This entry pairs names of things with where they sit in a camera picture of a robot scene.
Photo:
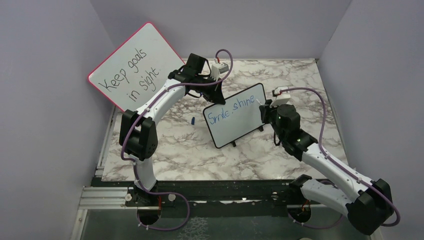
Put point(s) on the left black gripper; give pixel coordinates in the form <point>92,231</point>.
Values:
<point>216,95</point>

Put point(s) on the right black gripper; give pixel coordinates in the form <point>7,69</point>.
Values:
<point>266,109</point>

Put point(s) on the black framed whiteboard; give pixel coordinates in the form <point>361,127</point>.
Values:
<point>238,117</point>

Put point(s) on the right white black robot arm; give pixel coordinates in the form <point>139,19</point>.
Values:
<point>366,203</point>

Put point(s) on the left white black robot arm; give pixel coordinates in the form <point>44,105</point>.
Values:
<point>138,130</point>

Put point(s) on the pink framed whiteboard with writing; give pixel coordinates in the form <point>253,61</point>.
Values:
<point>137,69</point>

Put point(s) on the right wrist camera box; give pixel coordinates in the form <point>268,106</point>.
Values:
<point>281,96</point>

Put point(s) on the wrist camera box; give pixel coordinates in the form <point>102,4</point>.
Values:
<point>217,69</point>
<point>281,96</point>

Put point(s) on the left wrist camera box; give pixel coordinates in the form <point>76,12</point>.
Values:
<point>217,69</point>

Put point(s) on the black aluminium mounting rail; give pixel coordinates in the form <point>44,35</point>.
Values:
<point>219,198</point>

